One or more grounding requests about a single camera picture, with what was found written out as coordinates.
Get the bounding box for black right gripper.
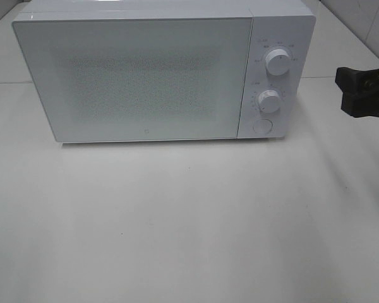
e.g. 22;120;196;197
335;67;379;118

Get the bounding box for white microwave oven body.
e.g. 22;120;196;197
12;1;316;142

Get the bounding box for round white door release button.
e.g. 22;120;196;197
253;119;273;136

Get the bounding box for white microwave door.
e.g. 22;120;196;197
13;18;251;143

